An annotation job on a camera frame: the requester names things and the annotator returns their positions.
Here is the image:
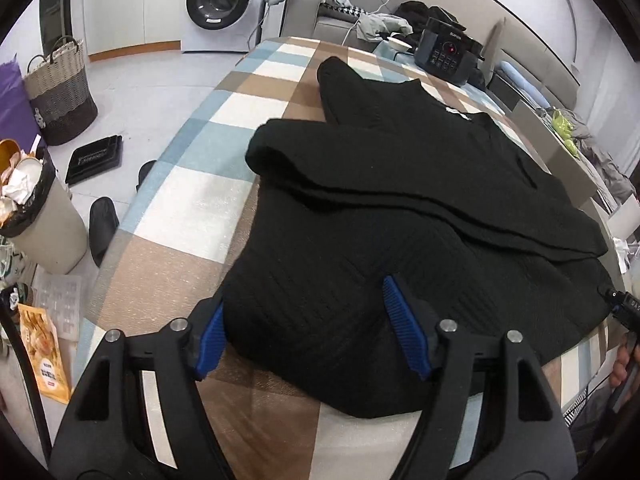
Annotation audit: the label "black knit sweater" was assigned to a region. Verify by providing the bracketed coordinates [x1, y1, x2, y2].
[222, 57, 611, 418]

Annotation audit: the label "person's right hand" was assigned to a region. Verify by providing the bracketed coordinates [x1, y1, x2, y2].
[608, 342, 639, 388]

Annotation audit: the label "checkered tablecloth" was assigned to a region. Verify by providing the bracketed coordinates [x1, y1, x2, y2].
[74, 34, 612, 480]

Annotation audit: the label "black slipper near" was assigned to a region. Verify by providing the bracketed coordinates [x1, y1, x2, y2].
[89, 196, 119, 268]

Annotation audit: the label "black slipper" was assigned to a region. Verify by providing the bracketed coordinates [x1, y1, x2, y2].
[89, 196, 119, 268]
[136, 160, 155, 191]

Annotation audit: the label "orange snack bag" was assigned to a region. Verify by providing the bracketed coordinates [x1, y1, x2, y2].
[18, 304, 72, 404]

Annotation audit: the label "black slipper far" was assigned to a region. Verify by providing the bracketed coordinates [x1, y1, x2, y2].
[136, 160, 155, 191]

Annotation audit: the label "green toy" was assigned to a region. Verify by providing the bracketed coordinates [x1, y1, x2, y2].
[551, 108, 579, 159]

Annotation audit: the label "beige trash bin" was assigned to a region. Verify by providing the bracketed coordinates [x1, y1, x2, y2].
[1, 146, 88, 274]

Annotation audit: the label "woven laundry basket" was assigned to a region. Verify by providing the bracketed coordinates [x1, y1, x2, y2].
[23, 36, 98, 146]

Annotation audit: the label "black electric pressure cooker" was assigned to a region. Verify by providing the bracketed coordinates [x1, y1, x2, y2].
[414, 18, 483, 86]

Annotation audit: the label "purple bag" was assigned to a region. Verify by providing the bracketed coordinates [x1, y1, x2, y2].
[0, 58, 40, 153]

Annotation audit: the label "grey sofa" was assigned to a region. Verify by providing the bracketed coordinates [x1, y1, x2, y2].
[278, 0, 417, 53]

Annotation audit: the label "white kitchen cabinets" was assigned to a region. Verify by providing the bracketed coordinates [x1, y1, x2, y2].
[82, 0, 183, 62]

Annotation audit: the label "white washing machine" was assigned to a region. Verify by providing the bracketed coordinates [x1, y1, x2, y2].
[180, 0, 265, 53]

